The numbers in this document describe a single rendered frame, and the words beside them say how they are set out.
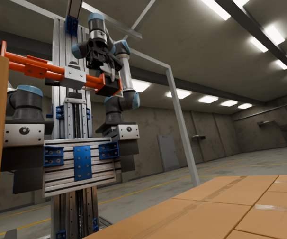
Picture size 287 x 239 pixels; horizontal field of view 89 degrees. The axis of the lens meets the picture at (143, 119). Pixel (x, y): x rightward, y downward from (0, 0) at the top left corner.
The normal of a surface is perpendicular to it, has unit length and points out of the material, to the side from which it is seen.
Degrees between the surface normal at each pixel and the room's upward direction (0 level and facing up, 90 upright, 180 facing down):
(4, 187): 90
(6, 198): 90
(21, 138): 90
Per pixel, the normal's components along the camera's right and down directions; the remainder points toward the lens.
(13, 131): 0.55, -0.32
